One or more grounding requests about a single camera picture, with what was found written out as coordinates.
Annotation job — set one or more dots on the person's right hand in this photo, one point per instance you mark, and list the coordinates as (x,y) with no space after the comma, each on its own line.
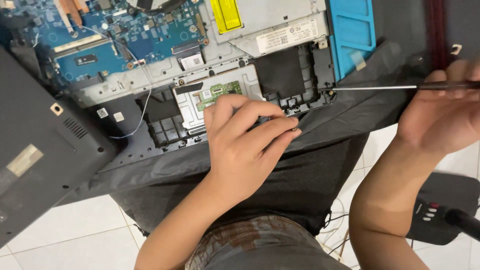
(442,120)

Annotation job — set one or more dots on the person's left hand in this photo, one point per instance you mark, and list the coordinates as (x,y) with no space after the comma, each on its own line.
(232,157)

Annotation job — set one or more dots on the person's right fingers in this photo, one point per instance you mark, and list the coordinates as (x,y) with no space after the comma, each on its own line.
(455,73)

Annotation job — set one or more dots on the small white clip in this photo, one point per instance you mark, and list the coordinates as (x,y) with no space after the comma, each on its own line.
(456,49)

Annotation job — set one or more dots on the black fabric with red stripe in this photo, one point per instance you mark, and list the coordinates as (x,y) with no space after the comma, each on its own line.
(405,22)

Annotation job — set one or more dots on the clear tape piece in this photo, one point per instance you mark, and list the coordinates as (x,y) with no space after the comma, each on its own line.
(358,60)

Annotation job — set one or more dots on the blue plastic tray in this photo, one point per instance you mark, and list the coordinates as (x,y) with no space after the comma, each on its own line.
(352,33)

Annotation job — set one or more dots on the black device with buttons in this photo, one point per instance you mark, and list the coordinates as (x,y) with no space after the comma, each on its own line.
(450,187)

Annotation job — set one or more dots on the dark grey plastic sheet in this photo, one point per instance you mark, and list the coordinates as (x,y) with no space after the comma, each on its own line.
(337,116)

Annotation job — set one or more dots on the open black laptop chassis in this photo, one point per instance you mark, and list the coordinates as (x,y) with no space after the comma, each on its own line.
(285,75)

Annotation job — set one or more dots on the silver optical drive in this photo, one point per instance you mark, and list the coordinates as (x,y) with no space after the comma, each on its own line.
(262,15)

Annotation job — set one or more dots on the small green circuit board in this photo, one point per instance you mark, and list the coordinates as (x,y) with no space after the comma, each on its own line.
(221,90)

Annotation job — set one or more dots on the person's brown patterned shorts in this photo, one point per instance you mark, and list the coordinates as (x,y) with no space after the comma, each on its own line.
(262,243)

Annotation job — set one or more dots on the blue laptop motherboard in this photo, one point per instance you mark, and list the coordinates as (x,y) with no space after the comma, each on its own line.
(150,45)

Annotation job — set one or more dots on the copper heat pipe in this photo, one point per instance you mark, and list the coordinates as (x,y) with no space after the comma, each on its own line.
(77,9)

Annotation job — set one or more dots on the black laptop bottom cover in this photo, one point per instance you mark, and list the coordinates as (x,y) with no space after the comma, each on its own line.
(37,131)

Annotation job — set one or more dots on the silver touchpad bracket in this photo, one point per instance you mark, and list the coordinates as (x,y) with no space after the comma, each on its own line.
(187,108)

